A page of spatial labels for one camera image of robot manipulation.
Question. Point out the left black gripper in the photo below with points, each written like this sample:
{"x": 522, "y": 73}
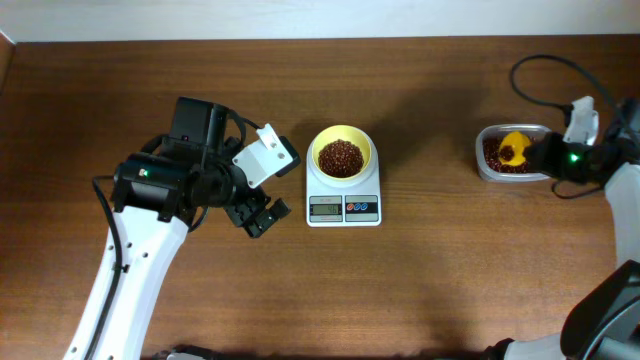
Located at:
{"x": 255, "y": 216}

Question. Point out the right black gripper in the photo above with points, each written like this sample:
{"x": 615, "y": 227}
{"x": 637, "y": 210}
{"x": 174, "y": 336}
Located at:
{"x": 545, "y": 156}

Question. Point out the yellow measuring scoop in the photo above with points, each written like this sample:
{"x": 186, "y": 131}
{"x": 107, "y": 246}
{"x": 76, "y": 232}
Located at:
{"x": 511, "y": 149}

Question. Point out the red beans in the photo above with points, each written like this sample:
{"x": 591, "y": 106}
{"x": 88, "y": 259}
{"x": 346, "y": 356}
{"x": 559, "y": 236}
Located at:
{"x": 340, "y": 159}

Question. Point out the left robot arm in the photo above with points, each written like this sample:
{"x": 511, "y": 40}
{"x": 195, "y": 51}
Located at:
{"x": 144, "y": 236}

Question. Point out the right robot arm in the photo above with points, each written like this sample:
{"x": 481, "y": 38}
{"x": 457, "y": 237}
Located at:
{"x": 605, "y": 324}

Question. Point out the white digital kitchen scale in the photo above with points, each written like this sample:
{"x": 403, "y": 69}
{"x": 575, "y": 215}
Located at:
{"x": 350, "y": 203}

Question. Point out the yellow plastic bowl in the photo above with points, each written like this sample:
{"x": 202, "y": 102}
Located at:
{"x": 347, "y": 133}

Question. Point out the clear plastic container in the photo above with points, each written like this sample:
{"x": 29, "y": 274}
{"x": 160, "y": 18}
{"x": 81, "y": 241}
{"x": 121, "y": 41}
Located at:
{"x": 536, "y": 132}

